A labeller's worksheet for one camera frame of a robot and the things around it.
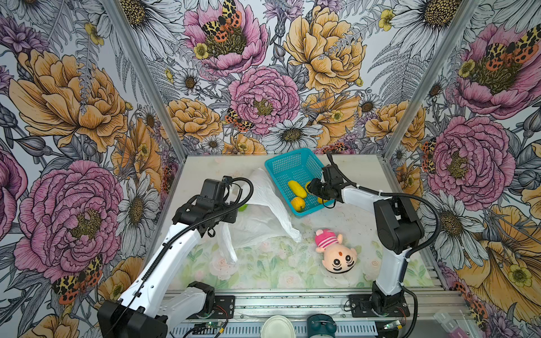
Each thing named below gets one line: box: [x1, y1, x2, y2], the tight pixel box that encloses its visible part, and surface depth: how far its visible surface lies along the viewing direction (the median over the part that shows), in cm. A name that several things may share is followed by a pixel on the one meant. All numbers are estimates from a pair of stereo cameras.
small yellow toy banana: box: [288, 180, 308, 199], surface depth 104 cm
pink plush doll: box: [314, 228, 358, 274], surface depth 81 cm
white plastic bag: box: [218, 168, 302, 265], surface depth 88 cm
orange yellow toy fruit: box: [290, 196, 306, 213], surface depth 98 cm
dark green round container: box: [306, 314, 338, 338], surface depth 65 cm
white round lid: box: [260, 315, 295, 338], surface depth 71 cm
